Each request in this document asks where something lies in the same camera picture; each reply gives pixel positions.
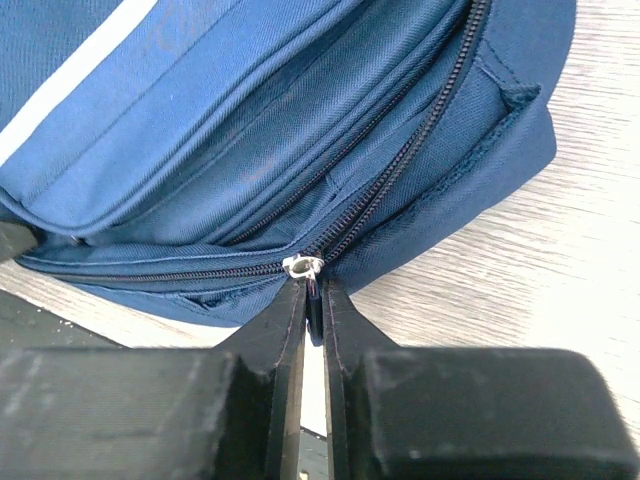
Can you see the navy blue student backpack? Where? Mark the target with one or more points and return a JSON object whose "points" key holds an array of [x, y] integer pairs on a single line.
{"points": [[170, 155]]}

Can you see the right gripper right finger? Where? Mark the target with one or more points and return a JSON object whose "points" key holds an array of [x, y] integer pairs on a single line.
{"points": [[398, 412]]}

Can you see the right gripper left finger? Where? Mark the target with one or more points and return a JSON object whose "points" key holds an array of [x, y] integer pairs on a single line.
{"points": [[228, 412]]}

